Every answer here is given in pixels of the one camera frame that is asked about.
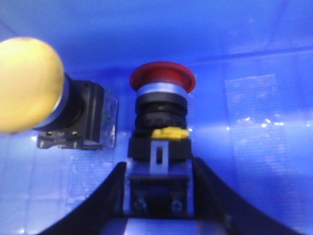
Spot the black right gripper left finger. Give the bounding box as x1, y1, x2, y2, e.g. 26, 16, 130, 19
41, 162, 126, 235

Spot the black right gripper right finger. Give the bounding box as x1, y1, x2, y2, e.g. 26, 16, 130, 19
192, 157, 299, 235

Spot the red mushroom push button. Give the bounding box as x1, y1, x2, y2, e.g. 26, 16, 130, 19
123, 61, 196, 218

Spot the yellow mushroom push button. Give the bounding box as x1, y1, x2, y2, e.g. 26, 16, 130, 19
0, 37, 118, 150

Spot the clear tape patch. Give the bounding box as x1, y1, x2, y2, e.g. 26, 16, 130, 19
225, 74, 289, 174

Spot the blue crate front right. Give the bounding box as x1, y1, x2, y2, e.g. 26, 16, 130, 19
0, 0, 313, 235

